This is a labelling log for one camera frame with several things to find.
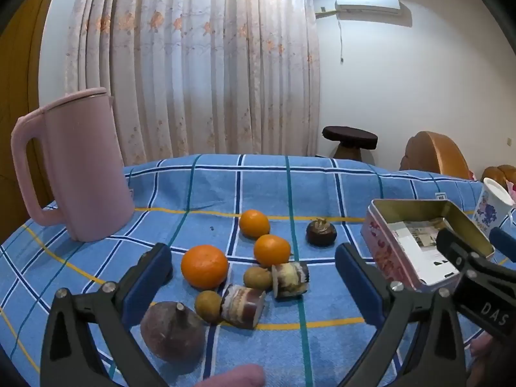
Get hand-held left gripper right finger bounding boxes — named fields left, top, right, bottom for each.
left=334, top=243, right=468, bottom=387

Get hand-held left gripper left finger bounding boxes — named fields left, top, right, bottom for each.
left=40, top=243, right=174, bottom=387

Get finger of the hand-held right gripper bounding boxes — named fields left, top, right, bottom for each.
left=489, top=228, right=516, bottom=263
left=436, top=228, right=516, bottom=287

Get pink metal tin box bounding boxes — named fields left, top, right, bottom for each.
left=361, top=199, right=496, bottom=293

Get large orange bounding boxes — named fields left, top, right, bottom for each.
left=181, top=244, right=229, bottom=290

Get purple round fruit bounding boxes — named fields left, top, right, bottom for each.
left=140, top=301, right=206, bottom=375

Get brown longan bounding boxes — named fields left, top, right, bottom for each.
left=243, top=266, right=274, bottom=291
left=194, top=290, right=223, bottom=324

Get small orange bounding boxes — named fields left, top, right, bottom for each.
left=239, top=209, right=271, bottom=238
left=254, top=234, right=292, bottom=269

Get person's right hand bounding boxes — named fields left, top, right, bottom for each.
left=469, top=334, right=516, bottom=387

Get person's left hand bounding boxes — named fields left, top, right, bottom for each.
left=200, top=364, right=267, bottom=387

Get white mug with blue print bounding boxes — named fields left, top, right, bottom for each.
left=472, top=177, right=516, bottom=232

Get printed paper sheets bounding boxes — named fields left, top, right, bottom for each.
left=389, top=218, right=464, bottom=285

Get dark brown mangosteen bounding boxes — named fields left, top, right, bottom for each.
left=306, top=218, right=337, bottom=246

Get brown cushion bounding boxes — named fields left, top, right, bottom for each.
left=481, top=164, right=516, bottom=190

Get orange round chair back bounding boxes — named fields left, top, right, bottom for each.
left=400, top=131, right=472, bottom=180

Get pink electric kettle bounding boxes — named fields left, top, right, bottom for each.
left=11, top=87, right=135, bottom=243

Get blue plaid tablecloth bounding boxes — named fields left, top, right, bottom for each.
left=0, top=154, right=516, bottom=387

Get dark round stool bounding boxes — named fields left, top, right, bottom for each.
left=322, top=126, right=379, bottom=160

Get white floral curtain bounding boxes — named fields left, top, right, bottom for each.
left=64, top=0, right=321, bottom=166

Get wooden door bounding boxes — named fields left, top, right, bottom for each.
left=0, top=0, right=65, bottom=243

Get white air conditioner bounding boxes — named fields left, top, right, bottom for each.
left=334, top=0, right=402, bottom=15

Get air conditioner power cable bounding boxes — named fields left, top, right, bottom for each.
left=338, top=13, right=346, bottom=65

